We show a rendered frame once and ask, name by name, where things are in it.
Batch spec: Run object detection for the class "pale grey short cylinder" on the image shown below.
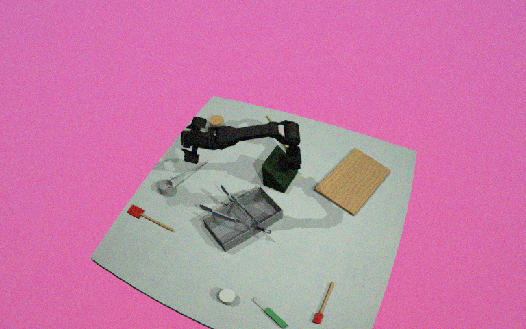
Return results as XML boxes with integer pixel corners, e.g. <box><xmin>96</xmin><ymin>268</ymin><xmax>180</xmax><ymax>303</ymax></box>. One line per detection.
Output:
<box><xmin>219</xmin><ymin>289</ymin><xmax>236</xmax><ymax>306</ymax></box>

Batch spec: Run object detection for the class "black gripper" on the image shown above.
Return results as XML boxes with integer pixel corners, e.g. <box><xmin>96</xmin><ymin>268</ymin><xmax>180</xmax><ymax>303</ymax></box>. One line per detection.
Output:
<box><xmin>181</xmin><ymin>116</ymin><xmax>207</xmax><ymax>164</ymax></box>

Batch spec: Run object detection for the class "red spatula with wooden handle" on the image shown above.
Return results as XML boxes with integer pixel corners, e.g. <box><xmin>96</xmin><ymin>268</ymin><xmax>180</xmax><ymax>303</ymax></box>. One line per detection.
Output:
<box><xmin>128</xmin><ymin>205</ymin><xmax>173</xmax><ymax>231</ymax></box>

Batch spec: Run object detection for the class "grey cylinder with tan top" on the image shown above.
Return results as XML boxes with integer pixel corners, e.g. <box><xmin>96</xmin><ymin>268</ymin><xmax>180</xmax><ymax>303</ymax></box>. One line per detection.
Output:
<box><xmin>209</xmin><ymin>115</ymin><xmax>225</xmax><ymax>127</ymax></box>

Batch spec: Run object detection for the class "light brown wooden board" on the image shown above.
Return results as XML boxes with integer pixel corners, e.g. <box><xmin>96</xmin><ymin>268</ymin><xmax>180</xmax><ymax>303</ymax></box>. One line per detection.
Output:
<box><xmin>314</xmin><ymin>148</ymin><xmax>390</xmax><ymax>216</ymax></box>

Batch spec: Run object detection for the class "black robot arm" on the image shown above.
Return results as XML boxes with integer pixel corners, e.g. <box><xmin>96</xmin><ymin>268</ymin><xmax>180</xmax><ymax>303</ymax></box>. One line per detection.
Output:
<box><xmin>181</xmin><ymin>120</ymin><xmax>301</xmax><ymax>173</ymax></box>

